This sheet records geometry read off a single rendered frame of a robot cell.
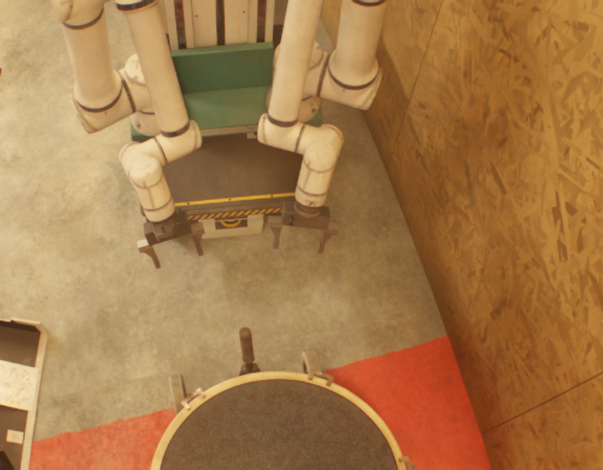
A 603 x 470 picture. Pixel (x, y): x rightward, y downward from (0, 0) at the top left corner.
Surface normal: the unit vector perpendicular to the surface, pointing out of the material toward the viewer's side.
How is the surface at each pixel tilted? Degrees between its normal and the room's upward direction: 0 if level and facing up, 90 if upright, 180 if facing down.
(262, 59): 90
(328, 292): 0
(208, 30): 90
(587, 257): 90
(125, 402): 0
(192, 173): 0
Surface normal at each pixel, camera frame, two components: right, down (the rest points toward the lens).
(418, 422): 0.07, -0.40
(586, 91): -0.96, 0.23
